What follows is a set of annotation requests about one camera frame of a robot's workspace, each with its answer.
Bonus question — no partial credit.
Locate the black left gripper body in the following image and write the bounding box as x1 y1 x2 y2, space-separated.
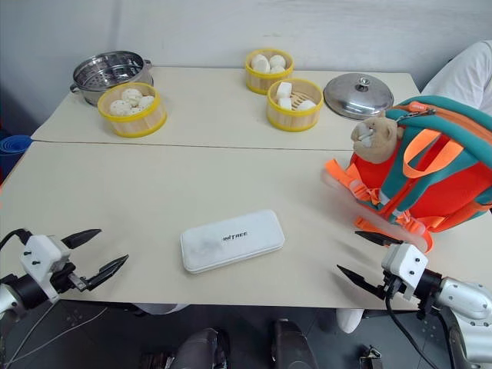
50 262 89 295

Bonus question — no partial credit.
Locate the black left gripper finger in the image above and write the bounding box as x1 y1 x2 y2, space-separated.
61 228 103 249
85 254 130 291

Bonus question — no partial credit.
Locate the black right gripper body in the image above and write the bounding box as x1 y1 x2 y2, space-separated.
382 270 404 300

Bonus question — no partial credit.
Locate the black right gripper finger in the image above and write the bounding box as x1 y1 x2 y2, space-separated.
336 264 387 301
354 230 405 248

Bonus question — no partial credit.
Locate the orange and teal backpack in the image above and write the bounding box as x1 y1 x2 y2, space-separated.
321 95 492 254

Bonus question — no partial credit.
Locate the white hard pencil case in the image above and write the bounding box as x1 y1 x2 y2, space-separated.
179 208 286 275

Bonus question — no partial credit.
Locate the white rounded table leg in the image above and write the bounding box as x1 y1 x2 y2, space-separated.
133 303 190 316
336 308 365 334

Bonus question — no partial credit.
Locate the dark rounded shape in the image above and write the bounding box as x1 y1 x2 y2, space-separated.
175 327 232 369
271 318 319 369

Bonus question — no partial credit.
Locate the blue rolled mat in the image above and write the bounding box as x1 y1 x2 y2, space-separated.
0 135 32 182

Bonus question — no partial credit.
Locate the bamboo steamer basket yellow rim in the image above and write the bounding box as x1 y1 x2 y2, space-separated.
96 81 168 138
245 48 295 96
266 78 324 132

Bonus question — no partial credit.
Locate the stainless steel pot lid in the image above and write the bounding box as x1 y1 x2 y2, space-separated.
323 72 395 122

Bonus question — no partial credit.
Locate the stainless steel steamer pot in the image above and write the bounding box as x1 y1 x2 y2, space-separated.
69 50 155 108

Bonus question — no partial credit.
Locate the person in white shirt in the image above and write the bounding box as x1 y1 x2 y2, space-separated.
420 39 492 117

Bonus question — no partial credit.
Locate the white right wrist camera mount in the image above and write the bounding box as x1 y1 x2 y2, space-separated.
381 242 429 301

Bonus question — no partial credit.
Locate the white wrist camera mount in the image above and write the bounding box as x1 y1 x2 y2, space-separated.
19 234 72 304
381 242 429 301

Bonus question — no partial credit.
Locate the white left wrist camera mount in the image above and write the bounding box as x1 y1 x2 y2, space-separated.
19 234 72 304

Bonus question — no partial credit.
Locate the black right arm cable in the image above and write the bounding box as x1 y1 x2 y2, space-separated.
384 282 437 369

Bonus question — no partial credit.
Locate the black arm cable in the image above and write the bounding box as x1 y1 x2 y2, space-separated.
384 282 437 369
0 228 32 251

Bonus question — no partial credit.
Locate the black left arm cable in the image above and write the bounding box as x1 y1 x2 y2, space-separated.
0 228 32 251

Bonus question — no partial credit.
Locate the brown plush toy keychain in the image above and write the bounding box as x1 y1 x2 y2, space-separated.
350 112 405 165

